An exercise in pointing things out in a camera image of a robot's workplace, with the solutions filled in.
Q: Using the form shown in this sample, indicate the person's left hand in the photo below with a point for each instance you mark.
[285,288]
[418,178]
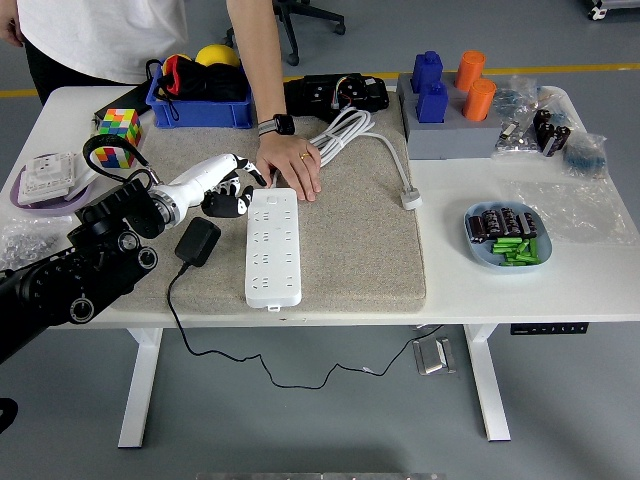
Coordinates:
[290,160]

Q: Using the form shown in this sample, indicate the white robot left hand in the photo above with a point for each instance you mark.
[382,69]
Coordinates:
[200,177]

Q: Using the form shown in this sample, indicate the person's right hand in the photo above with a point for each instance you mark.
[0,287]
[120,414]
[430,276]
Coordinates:
[10,27]

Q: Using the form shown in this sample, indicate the black plug adapter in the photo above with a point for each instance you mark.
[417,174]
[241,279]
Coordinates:
[197,240]

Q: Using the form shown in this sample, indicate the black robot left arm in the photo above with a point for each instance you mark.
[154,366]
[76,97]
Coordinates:
[60,285]

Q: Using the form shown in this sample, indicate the person's left forearm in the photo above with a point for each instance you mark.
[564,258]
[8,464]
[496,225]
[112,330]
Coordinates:
[257,55]

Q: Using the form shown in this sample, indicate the black wrist watch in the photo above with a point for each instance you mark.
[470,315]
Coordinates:
[282,124]

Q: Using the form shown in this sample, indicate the blue plastic bin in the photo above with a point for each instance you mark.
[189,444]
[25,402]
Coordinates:
[200,112]

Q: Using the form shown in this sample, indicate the black electronic device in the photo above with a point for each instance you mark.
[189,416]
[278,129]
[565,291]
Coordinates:
[320,95]

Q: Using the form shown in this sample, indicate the person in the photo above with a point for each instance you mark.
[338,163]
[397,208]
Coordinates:
[100,35]

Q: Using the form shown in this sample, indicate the white power strip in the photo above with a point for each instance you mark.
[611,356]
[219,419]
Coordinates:
[272,250]

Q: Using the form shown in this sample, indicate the colourful puzzle cube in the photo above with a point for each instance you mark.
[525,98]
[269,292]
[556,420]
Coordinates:
[120,125]

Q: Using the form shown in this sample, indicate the black bag with red trim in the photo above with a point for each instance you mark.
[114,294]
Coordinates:
[220,82]

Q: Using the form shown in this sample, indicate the long black box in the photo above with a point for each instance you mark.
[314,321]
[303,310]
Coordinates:
[130,97]

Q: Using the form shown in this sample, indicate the grey-brown mat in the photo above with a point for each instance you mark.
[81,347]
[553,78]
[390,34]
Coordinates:
[350,250]

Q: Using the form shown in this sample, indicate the large yellow ball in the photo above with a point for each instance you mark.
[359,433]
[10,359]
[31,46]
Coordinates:
[217,54]

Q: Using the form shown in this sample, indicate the black office chair base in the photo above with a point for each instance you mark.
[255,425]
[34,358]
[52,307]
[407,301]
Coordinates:
[310,15]

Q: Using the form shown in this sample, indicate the blue square block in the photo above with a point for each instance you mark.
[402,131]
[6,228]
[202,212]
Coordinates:
[432,102]
[426,70]

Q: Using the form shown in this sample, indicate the grey block holder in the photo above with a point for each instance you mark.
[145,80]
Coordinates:
[450,140]

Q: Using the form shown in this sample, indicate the purple tray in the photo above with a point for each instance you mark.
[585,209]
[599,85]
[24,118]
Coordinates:
[20,200]

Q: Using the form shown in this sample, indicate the bag of silver nuts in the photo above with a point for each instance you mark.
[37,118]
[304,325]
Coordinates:
[20,240]

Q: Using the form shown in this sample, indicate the orange cylinder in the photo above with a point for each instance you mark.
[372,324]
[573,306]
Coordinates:
[479,100]
[470,67]

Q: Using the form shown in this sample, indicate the black capacitor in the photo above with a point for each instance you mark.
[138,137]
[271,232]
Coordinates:
[476,229]
[492,222]
[529,225]
[511,221]

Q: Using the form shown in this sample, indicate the light blue plate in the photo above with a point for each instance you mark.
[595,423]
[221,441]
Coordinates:
[480,255]

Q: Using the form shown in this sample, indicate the white table leg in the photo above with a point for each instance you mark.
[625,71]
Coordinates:
[137,390]
[487,390]

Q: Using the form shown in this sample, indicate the bag of silver parts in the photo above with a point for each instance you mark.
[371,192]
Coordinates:
[515,140]

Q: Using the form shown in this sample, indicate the green battery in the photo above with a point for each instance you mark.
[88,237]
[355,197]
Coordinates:
[505,248]
[523,248]
[533,250]
[514,261]
[505,242]

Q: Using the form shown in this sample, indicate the bag of small blue parts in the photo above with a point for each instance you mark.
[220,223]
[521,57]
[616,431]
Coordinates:
[515,97]

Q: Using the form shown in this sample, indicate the silver foot pedal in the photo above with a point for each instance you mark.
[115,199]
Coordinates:
[432,355]

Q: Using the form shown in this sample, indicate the bag of black capacitors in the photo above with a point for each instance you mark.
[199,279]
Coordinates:
[552,135]

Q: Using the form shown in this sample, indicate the empty clear plastic bag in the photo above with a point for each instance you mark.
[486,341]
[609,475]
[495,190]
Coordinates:
[575,210]

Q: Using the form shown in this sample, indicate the bag of blue components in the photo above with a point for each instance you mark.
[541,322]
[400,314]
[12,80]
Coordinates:
[585,157]

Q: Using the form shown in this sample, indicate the black table control panel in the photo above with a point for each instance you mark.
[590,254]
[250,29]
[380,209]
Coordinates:
[550,329]

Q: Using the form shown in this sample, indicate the white wall socket panel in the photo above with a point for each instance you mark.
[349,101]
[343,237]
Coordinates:
[45,172]

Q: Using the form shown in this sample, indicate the white cart frame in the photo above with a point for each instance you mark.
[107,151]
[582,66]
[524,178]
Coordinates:
[597,12]

